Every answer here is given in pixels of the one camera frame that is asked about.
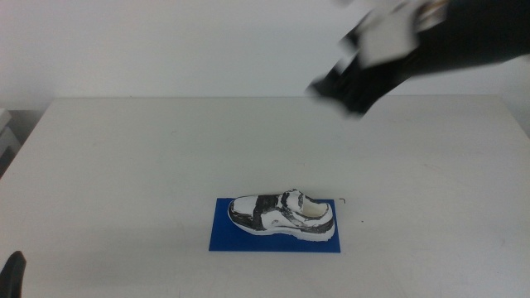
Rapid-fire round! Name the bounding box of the black and white shoe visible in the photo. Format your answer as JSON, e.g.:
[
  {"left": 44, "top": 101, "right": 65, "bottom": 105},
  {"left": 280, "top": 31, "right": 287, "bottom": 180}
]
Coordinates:
[{"left": 227, "top": 188, "right": 335, "bottom": 243}]

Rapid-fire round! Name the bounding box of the blue rectangular mat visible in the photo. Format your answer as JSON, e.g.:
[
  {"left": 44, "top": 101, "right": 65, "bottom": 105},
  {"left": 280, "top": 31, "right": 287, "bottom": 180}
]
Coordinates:
[{"left": 208, "top": 197, "right": 342, "bottom": 254}]

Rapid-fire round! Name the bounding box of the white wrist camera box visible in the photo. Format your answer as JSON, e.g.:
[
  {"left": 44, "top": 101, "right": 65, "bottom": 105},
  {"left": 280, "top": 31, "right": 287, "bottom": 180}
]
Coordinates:
[{"left": 356, "top": 6, "right": 420, "bottom": 70}]

